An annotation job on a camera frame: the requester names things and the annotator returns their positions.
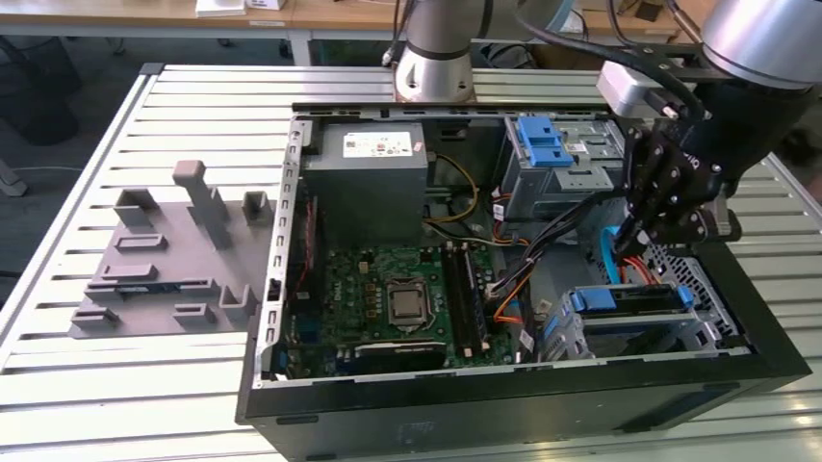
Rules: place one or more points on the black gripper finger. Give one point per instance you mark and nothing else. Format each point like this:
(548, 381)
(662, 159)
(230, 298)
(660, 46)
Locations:
(677, 212)
(636, 183)

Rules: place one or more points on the hard disk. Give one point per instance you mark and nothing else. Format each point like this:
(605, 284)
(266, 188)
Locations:
(594, 300)

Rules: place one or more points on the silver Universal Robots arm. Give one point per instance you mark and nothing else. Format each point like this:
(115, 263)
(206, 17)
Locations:
(437, 72)

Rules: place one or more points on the metal disk bay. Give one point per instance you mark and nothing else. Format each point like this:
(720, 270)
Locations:
(642, 319)

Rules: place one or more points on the metal optical drive cage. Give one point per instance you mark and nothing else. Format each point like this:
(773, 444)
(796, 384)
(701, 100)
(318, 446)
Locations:
(578, 180)

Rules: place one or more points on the blue plastic drive latch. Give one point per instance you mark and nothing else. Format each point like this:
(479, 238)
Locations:
(542, 144)

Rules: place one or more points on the small black box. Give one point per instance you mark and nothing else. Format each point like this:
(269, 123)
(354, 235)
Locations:
(649, 12)

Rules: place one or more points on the RAM stick with black chips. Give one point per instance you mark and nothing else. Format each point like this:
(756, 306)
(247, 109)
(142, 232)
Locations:
(477, 298)

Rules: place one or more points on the green motherboard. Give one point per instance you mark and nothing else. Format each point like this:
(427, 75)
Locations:
(411, 262)

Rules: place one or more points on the grey power supply unit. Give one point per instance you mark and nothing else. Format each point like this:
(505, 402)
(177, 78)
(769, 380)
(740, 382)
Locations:
(366, 202)

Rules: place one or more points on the silver CPU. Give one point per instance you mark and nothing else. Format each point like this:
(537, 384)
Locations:
(406, 304)

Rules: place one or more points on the metal CPU socket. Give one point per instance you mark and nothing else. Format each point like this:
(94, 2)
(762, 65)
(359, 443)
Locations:
(405, 325)

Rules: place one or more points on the black graphics card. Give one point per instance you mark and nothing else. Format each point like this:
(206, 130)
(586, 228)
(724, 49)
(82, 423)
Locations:
(398, 356)

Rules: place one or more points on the black PC case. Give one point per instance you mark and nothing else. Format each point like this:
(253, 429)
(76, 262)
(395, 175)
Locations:
(450, 409)

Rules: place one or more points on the blue VGA port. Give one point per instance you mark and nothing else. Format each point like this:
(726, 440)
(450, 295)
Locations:
(283, 365)

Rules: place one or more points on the white box with label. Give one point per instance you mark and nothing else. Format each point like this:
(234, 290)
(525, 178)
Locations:
(263, 4)

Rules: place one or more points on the grey parts rack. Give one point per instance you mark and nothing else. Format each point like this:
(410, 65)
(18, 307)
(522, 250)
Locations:
(193, 269)

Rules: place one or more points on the wooden desk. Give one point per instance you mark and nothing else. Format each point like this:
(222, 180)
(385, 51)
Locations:
(161, 20)

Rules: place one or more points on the black waste bin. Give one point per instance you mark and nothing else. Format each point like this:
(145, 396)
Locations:
(39, 96)

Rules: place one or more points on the white desk foot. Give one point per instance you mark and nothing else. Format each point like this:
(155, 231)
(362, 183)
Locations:
(12, 185)

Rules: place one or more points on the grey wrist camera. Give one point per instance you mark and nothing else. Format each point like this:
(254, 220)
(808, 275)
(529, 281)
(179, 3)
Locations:
(626, 89)
(720, 221)

